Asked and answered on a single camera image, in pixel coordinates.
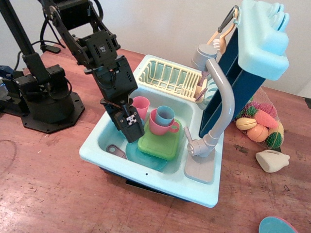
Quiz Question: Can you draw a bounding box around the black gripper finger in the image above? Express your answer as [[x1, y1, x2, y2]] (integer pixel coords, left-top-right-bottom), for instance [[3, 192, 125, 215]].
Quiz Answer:
[[122, 123, 144, 143]]

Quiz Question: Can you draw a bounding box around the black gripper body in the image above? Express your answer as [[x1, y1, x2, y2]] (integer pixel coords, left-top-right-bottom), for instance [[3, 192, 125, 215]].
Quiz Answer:
[[84, 55, 143, 131]]

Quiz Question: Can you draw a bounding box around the grey faucet lever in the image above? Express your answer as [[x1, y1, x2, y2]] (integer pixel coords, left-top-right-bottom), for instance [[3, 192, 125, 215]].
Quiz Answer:
[[184, 126, 193, 143]]

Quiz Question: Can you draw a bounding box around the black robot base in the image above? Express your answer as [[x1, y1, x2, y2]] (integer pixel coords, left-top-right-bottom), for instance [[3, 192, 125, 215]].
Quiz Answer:
[[0, 65, 85, 133]]

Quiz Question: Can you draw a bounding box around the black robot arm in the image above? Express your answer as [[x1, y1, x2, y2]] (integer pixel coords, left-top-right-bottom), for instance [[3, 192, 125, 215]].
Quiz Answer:
[[40, 0, 144, 143]]

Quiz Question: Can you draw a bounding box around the teal plate in sink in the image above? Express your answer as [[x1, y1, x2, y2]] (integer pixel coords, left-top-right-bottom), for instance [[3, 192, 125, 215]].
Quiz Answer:
[[125, 141, 167, 171]]

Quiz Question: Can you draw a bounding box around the pink tumbler cup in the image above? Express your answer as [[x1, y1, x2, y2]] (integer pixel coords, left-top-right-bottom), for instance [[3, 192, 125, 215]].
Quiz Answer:
[[133, 96, 150, 120]]

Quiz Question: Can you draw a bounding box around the light blue toy sink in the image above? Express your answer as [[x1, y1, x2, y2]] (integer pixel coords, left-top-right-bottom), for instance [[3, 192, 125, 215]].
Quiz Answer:
[[80, 55, 224, 208]]

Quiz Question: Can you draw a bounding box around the cream dish rack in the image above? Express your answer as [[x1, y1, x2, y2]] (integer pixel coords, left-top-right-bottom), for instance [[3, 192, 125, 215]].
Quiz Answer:
[[134, 55, 208, 103]]

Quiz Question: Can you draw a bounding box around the blue-grey small cup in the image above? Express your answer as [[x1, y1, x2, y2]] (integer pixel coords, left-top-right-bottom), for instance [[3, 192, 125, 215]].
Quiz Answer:
[[155, 105, 175, 126]]

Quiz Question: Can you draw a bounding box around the green cutting board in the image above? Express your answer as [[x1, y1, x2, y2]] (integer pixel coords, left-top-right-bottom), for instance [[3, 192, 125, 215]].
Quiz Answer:
[[138, 119, 181, 161]]

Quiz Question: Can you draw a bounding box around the grey toy faucet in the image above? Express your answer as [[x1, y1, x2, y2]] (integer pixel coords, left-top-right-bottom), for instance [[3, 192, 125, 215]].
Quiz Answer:
[[185, 44, 235, 183]]

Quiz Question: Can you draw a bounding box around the toy dish brush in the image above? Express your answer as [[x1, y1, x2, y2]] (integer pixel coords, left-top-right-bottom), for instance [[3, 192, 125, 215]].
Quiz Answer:
[[207, 20, 237, 54]]

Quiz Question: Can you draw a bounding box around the net bag of toy food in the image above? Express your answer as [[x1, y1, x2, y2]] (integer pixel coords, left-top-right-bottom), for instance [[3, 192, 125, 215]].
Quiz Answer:
[[234, 88, 284, 149]]

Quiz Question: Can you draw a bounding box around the grey hanging utensil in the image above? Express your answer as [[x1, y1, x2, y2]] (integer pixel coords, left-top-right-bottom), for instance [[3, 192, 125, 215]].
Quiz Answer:
[[217, 5, 239, 33]]

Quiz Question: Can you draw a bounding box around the cream toy bottle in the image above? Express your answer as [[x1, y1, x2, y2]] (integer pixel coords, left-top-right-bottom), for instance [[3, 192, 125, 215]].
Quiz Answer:
[[255, 150, 290, 173]]

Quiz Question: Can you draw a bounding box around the blue backboard with shelf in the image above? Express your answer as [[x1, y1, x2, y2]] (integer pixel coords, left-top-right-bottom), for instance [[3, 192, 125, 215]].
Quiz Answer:
[[198, 0, 290, 138]]

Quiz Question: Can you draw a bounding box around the teal plate at edge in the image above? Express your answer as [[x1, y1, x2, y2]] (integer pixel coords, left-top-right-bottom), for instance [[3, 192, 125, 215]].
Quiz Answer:
[[258, 216, 298, 233]]

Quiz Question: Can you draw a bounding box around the pink mug with handle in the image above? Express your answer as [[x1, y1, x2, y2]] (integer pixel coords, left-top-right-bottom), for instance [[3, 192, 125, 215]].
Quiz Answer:
[[149, 109, 180, 136]]

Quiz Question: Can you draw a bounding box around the brown utensil handle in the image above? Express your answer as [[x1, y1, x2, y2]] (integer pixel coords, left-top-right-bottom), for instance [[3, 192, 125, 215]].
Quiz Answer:
[[106, 144, 127, 159]]

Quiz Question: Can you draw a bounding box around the black cable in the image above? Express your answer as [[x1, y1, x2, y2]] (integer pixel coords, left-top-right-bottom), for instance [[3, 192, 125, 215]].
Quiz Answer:
[[40, 19, 66, 49]]

